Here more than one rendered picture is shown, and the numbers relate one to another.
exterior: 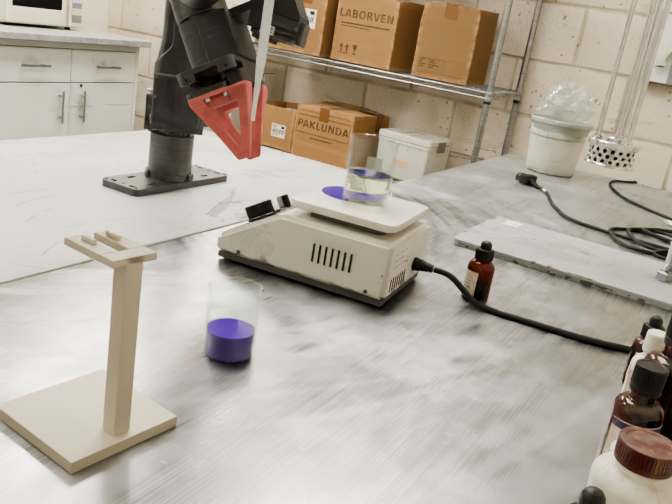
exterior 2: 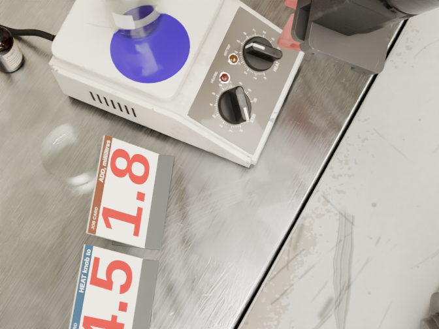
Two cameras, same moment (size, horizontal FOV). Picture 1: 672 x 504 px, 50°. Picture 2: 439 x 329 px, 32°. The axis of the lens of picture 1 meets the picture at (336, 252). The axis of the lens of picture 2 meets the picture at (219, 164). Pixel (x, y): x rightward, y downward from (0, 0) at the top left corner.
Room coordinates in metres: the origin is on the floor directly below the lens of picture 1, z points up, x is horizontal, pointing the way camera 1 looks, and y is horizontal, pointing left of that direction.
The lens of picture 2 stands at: (1.10, 0.08, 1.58)
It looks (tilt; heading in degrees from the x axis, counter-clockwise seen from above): 71 degrees down; 187
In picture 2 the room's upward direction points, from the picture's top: 6 degrees counter-clockwise
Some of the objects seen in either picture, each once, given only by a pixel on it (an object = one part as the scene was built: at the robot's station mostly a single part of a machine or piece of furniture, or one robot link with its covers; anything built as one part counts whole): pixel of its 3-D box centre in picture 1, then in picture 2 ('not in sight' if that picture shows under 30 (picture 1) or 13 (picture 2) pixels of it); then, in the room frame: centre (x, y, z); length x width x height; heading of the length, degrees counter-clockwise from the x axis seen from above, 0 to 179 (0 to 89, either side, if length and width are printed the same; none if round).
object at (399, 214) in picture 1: (361, 205); (138, 21); (0.76, -0.02, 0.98); 0.12 x 0.12 x 0.01; 68
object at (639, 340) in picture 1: (646, 351); not in sight; (0.60, -0.29, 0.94); 0.03 x 0.03 x 0.07
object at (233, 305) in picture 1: (231, 320); not in sight; (0.53, 0.07, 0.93); 0.04 x 0.04 x 0.06
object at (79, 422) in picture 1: (93, 331); not in sight; (0.41, 0.14, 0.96); 0.08 x 0.08 x 0.13; 56
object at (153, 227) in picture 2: not in sight; (132, 192); (0.90, -0.02, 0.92); 0.09 x 0.06 x 0.04; 175
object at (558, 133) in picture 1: (560, 127); not in sight; (1.73, -0.47, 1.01); 0.14 x 0.14 x 0.21
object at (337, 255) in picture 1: (334, 238); (170, 55); (0.77, 0.00, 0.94); 0.22 x 0.13 x 0.08; 69
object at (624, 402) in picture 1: (635, 419); not in sight; (0.46, -0.22, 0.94); 0.03 x 0.03 x 0.08
